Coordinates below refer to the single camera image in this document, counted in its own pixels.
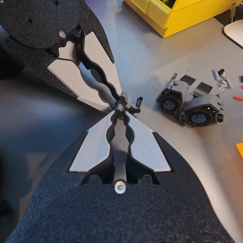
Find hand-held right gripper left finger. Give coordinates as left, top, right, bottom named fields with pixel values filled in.
left=69, top=110, right=116, bottom=184

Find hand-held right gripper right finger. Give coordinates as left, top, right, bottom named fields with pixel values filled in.
left=123, top=111, right=171, bottom=184

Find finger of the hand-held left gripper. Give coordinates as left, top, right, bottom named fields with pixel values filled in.
left=83, top=31, right=122, bottom=100
left=47, top=41, right=114, bottom=114

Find black brick assembly coloured pins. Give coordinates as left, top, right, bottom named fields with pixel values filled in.
left=114, top=91, right=144, bottom=119

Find small brick parts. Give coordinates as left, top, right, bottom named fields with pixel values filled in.
left=212, top=69, right=243, bottom=101

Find grey desk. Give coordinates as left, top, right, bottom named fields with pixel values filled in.
left=0, top=0, right=243, bottom=243

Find grey twin engine brick model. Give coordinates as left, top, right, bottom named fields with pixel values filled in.
left=156, top=71, right=225, bottom=129

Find yellow storage bin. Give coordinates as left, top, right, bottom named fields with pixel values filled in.
left=123, top=0, right=238, bottom=38
left=235, top=139, right=243, bottom=159

